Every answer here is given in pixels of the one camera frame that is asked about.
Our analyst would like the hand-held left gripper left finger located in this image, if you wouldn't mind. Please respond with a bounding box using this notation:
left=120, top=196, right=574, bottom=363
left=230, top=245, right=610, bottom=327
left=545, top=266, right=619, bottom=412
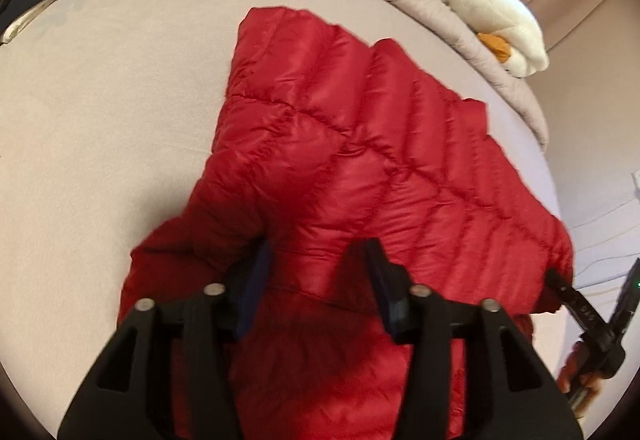
left=57, top=240, right=273, bottom=440

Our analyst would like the white goose plush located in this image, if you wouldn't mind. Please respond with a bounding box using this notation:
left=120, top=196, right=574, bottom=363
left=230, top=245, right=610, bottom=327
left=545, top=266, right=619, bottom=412
left=348, top=0, right=550, bottom=78

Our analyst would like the red puffer jacket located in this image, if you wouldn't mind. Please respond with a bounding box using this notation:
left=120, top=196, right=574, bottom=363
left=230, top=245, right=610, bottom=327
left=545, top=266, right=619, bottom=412
left=117, top=6, right=575, bottom=440

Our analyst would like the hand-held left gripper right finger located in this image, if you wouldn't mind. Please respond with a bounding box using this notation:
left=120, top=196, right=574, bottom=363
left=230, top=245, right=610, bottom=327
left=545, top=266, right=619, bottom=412
left=362, top=239, right=583, bottom=440

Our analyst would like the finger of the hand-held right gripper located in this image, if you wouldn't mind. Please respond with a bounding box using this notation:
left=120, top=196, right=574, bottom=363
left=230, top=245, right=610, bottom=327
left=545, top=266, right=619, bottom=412
left=545, top=268, right=593, bottom=328

